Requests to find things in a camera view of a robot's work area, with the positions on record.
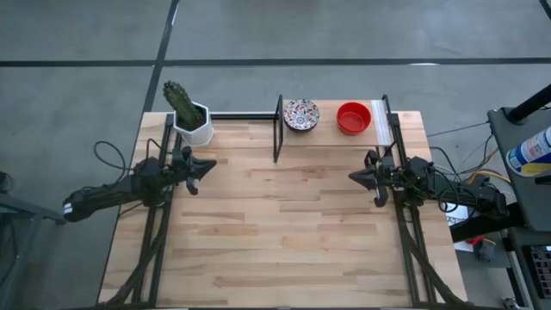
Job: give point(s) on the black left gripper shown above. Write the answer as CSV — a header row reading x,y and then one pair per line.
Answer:
x,y
183,165

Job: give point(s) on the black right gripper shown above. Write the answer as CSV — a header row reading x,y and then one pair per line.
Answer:
x,y
391,176

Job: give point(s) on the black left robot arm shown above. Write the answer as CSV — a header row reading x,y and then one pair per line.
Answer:
x,y
107,194

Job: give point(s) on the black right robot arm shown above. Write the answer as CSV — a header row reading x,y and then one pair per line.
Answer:
x,y
473,196

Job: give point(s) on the white hexagonal plant pot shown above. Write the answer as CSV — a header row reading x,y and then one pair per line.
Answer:
x,y
200,135

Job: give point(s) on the white paper strip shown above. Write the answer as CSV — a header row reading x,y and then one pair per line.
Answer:
x,y
381,122

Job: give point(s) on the black aluminium crossbar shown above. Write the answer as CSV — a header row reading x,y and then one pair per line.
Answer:
x,y
241,115

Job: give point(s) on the green cactus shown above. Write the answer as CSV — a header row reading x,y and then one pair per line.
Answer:
x,y
181,103

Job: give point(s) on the white paper sheet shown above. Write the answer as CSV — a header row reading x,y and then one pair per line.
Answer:
x,y
456,215

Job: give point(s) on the small red object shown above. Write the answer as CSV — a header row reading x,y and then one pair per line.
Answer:
x,y
475,239

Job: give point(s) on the small grey black device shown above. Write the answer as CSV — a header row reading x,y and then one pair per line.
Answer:
x,y
485,252

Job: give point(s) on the white blue labelled bottle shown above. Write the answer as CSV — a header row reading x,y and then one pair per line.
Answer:
x,y
529,153

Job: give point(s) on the grey metal cart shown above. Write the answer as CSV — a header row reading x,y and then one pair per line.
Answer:
x,y
534,202

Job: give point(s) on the black pole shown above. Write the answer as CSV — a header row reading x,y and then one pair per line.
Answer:
x,y
529,104

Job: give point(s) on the black metal stand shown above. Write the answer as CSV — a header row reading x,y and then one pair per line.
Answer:
x,y
26,211

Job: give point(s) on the dark keypad coloured keys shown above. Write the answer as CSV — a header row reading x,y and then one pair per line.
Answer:
x,y
541,269

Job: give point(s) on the wooden shelf black metal frame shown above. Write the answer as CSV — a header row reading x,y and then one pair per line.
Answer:
x,y
329,138

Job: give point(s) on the black aluminium table frame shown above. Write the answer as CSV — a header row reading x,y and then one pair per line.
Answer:
x,y
160,254
409,258

